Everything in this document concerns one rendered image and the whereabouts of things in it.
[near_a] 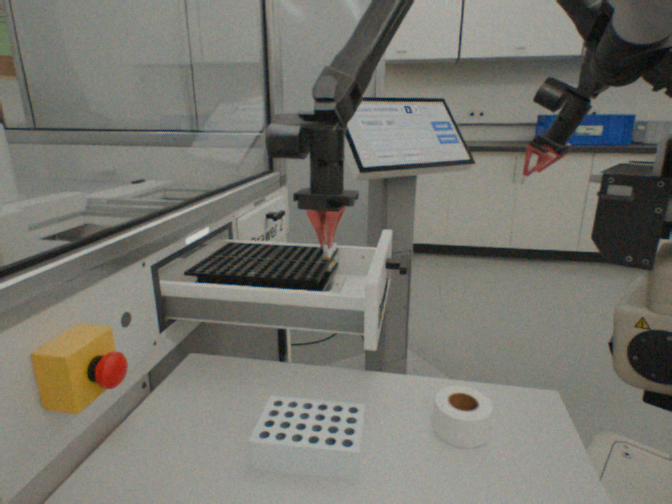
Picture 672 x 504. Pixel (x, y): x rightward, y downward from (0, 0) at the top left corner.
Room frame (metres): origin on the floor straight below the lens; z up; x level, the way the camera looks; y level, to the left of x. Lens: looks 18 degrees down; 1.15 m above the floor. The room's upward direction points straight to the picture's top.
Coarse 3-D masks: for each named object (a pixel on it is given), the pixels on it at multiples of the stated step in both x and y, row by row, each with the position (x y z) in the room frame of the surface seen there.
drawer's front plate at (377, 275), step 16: (384, 240) 0.76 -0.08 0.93; (384, 256) 0.67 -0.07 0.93; (368, 272) 0.59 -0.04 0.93; (384, 272) 0.67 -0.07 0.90; (368, 288) 0.56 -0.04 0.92; (384, 288) 0.68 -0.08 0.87; (368, 304) 0.56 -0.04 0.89; (384, 304) 0.69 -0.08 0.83; (368, 320) 0.56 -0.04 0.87; (368, 336) 0.56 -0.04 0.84
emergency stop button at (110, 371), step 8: (112, 352) 0.43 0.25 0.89; (104, 360) 0.42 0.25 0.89; (112, 360) 0.42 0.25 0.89; (120, 360) 0.43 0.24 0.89; (96, 368) 0.42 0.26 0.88; (104, 368) 0.41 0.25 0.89; (112, 368) 0.42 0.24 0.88; (120, 368) 0.43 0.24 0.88; (96, 376) 0.41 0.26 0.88; (104, 376) 0.41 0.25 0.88; (112, 376) 0.42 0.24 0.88; (120, 376) 0.43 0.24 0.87; (104, 384) 0.41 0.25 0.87; (112, 384) 0.42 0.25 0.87
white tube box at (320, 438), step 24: (264, 408) 0.46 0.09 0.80; (288, 408) 0.46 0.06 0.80; (312, 408) 0.46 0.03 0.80; (336, 408) 0.47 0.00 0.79; (360, 408) 0.46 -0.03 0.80; (264, 432) 0.42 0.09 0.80; (288, 432) 0.42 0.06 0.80; (312, 432) 0.42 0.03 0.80; (336, 432) 0.43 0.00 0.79; (360, 432) 0.42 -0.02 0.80; (264, 456) 0.40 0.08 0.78; (288, 456) 0.40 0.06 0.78; (312, 456) 0.40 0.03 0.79; (336, 456) 0.39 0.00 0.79; (360, 456) 0.41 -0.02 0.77
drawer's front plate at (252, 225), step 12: (264, 204) 1.09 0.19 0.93; (276, 204) 1.14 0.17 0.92; (252, 216) 0.98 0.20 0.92; (264, 216) 1.05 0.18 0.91; (240, 228) 0.93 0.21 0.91; (252, 228) 0.97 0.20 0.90; (264, 228) 1.05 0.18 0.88; (276, 228) 1.14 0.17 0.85; (240, 240) 0.93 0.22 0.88; (252, 240) 0.97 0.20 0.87; (264, 240) 1.04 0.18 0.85; (276, 240) 1.13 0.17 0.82
